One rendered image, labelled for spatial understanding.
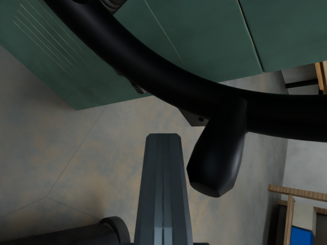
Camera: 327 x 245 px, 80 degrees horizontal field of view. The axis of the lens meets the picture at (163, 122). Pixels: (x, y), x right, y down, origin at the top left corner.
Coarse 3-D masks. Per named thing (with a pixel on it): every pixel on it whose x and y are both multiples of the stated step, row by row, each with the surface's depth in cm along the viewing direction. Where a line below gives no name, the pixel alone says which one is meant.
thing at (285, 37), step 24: (240, 0) 24; (264, 0) 23; (288, 0) 22; (312, 0) 21; (264, 24) 25; (288, 24) 24; (312, 24) 23; (264, 48) 27; (288, 48) 26; (312, 48) 25
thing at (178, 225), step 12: (168, 144) 9; (180, 144) 10; (168, 156) 9; (180, 156) 9; (168, 168) 8; (180, 168) 8; (168, 180) 8; (180, 180) 8; (168, 192) 7; (180, 192) 7; (168, 204) 7; (180, 204) 7; (168, 216) 6; (180, 216) 6; (168, 228) 6; (180, 228) 6; (168, 240) 6; (180, 240) 6; (192, 240) 6
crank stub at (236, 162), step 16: (224, 112) 11; (240, 112) 11; (208, 128) 10; (224, 128) 10; (240, 128) 10; (208, 144) 10; (224, 144) 9; (240, 144) 10; (192, 160) 10; (208, 160) 9; (224, 160) 9; (240, 160) 10; (192, 176) 9; (208, 176) 9; (224, 176) 9; (208, 192) 9; (224, 192) 9
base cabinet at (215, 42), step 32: (0, 0) 45; (32, 0) 40; (128, 0) 31; (160, 0) 29; (192, 0) 27; (224, 0) 25; (0, 32) 56; (32, 32) 49; (64, 32) 43; (160, 32) 33; (192, 32) 30; (224, 32) 28; (32, 64) 64; (64, 64) 54; (96, 64) 48; (192, 64) 35; (224, 64) 32; (256, 64) 30; (64, 96) 73; (96, 96) 61; (128, 96) 53
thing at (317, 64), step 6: (318, 66) 236; (324, 66) 235; (318, 72) 242; (324, 72) 249; (318, 78) 249; (324, 78) 256; (288, 84) 330; (294, 84) 322; (300, 84) 317; (306, 84) 313; (312, 84) 308; (324, 84) 262; (324, 90) 276
